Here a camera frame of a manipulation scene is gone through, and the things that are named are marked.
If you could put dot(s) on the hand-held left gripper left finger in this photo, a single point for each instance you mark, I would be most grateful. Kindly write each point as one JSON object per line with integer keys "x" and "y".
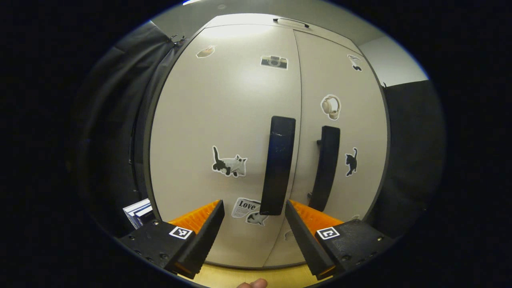
{"x": 204, "y": 236}

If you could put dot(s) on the white and grey cabinet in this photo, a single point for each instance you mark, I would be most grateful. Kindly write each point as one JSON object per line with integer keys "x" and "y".
{"x": 146, "y": 160}

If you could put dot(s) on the white door with camera sticker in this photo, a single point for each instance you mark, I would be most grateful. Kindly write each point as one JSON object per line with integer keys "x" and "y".
{"x": 224, "y": 100}

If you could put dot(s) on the white door with headphones sticker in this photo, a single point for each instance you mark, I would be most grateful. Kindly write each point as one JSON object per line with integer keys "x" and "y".
{"x": 328, "y": 76}

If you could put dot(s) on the white cabinet drawer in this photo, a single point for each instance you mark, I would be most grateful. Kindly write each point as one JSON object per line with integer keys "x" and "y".
{"x": 248, "y": 20}

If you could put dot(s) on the lavender book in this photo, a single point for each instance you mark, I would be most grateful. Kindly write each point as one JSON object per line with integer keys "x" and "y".
{"x": 140, "y": 213}

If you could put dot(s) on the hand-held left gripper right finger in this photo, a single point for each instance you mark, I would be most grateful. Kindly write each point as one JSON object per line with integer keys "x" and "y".
{"x": 304, "y": 240}

